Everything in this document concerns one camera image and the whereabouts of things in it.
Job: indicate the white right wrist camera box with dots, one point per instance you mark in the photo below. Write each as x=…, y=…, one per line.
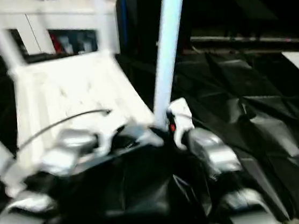
x=180, y=108

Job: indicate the red package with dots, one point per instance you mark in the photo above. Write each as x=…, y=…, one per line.
x=55, y=43

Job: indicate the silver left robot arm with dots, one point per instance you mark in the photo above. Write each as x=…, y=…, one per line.
x=60, y=157

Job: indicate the white plastic table top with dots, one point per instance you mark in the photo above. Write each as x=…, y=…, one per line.
x=68, y=86

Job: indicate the dark metal rod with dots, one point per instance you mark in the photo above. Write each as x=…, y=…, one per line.
x=252, y=39

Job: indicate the white glass-door cabinet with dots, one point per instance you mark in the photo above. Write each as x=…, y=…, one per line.
x=73, y=15

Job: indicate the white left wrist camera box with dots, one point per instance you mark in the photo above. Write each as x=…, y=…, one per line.
x=104, y=144

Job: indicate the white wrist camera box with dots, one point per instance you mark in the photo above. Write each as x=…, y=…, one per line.
x=104, y=144
x=180, y=108

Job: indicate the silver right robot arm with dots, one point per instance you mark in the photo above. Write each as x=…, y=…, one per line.
x=219, y=155

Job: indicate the black plastic mat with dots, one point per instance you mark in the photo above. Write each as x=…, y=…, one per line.
x=246, y=111

